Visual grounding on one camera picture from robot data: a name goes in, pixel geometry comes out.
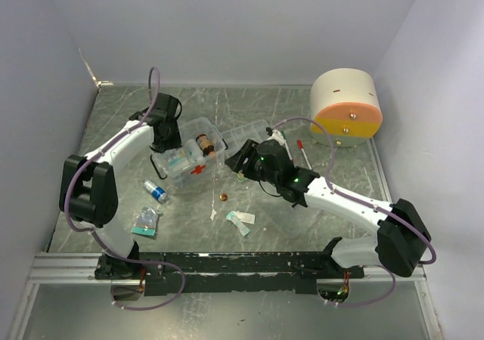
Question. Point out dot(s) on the small green medicine box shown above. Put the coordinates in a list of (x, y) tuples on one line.
[(240, 177)]

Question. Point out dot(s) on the teal silver foil packet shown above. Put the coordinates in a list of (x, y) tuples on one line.
[(146, 223)]

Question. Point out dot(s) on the aluminium frame rail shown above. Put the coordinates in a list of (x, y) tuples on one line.
[(80, 268)]

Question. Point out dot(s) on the clear plastic medicine box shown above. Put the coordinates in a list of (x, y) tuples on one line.
[(197, 169)]

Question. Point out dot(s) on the brown orange medicine bottle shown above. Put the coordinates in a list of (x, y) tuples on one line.
[(205, 144)]

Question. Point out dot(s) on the green capped marker pen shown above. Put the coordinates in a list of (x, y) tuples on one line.
[(287, 146)]

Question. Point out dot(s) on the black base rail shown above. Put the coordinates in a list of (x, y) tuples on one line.
[(221, 272)]

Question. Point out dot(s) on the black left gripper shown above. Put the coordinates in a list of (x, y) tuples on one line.
[(166, 140)]

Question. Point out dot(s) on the teal blister pack bag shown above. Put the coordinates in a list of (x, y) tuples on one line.
[(176, 160)]

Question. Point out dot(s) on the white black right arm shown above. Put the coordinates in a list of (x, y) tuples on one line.
[(398, 236)]

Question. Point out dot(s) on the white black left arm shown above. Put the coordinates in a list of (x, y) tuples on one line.
[(88, 193)]

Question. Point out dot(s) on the cream round drawer cabinet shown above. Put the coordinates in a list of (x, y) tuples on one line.
[(343, 103)]

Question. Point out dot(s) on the red capped marker pen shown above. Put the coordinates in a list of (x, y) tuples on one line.
[(304, 154)]

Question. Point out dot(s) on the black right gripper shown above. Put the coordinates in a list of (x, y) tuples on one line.
[(244, 159)]

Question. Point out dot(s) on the white bandage wrapper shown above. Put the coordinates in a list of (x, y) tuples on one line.
[(244, 217)]

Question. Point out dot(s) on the blue white medicine bottle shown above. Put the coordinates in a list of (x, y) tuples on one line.
[(155, 191)]

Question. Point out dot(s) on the white teal medicine bottle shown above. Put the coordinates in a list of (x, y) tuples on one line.
[(193, 150)]

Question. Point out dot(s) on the teal dotted bandage packet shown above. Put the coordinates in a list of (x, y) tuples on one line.
[(242, 228)]

